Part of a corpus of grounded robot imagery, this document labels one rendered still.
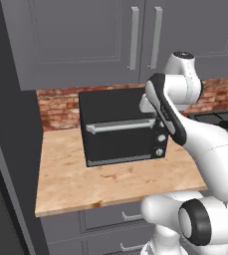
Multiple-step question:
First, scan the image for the dark grey tall cabinet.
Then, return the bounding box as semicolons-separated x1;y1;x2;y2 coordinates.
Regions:
0;0;51;255

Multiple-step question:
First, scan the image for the silver cupboard door handle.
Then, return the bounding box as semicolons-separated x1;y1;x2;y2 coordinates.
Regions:
147;6;164;71
126;6;140;71

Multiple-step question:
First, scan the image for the grey wall cupboard door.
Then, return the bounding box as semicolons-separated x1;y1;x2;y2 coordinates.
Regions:
0;0;146;92
138;0;228;85

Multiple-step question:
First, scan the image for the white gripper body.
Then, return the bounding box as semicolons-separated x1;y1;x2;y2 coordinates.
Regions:
138;94;158;116

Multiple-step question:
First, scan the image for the black gas hob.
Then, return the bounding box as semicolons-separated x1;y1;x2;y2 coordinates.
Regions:
187;109;228;150

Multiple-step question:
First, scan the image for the grey drawer front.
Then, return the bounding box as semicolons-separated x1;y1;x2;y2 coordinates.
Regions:
81;224;157;255
80;200;147;234

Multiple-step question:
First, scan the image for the silver toaster oven handle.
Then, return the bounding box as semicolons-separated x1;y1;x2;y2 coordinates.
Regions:
85;119;157;135

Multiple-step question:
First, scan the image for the silver drawer handle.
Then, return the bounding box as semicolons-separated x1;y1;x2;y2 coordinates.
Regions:
120;211;144;222
118;242;146;253

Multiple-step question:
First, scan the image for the black toaster oven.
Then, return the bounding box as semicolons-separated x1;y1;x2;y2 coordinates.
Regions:
78;87;169;168

